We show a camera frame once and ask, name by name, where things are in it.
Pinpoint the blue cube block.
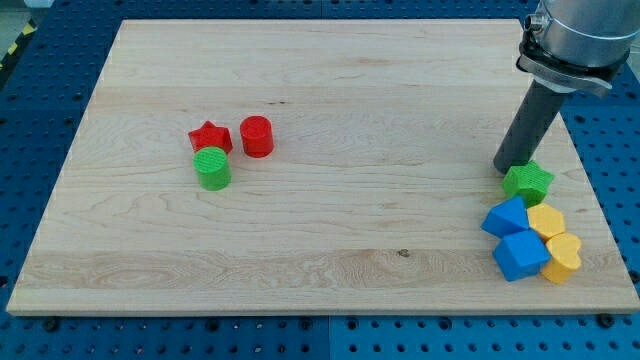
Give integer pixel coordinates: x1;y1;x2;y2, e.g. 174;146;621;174
493;230;551;281

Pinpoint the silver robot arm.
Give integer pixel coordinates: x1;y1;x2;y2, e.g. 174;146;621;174
516;0;639;97

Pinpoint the green cylinder block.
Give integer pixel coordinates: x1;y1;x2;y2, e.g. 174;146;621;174
193;146;231;191

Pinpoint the blue triangular block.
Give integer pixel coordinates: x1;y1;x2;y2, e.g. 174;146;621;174
481;196;530;238

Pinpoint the green star block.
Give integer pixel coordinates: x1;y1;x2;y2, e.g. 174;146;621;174
502;161;555;208

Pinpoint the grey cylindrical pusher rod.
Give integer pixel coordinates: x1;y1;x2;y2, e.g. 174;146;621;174
493;80;567;174

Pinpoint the yellow hexagon block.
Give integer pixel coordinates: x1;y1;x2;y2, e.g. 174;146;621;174
527;203;566;243

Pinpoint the red cylinder block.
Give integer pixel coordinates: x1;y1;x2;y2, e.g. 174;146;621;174
240;116;274;158

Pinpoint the red star block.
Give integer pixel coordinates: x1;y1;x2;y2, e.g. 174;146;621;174
188;121;233;154

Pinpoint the light wooden board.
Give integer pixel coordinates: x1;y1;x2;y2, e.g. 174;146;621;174
7;19;639;317

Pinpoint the yellow heart block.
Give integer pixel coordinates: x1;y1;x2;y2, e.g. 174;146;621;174
541;233;582;284

